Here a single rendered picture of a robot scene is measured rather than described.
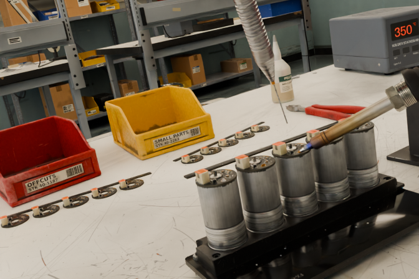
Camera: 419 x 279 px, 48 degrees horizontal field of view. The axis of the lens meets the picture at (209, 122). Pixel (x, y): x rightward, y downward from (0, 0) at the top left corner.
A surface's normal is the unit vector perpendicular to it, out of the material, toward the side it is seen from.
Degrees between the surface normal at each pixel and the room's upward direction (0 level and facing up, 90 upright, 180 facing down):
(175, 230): 0
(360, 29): 90
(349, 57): 90
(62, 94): 91
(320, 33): 90
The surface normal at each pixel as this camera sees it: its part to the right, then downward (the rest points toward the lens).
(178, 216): -0.18, -0.95
